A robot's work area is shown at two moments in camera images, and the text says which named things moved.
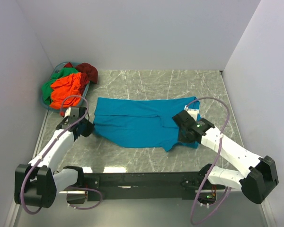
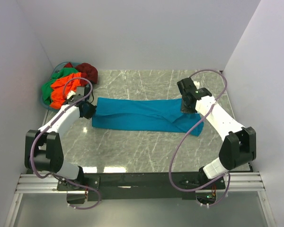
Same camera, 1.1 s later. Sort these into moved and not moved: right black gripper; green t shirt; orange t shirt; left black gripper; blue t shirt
Moved: right black gripper; blue t shirt; left black gripper
Not moved: orange t shirt; green t shirt
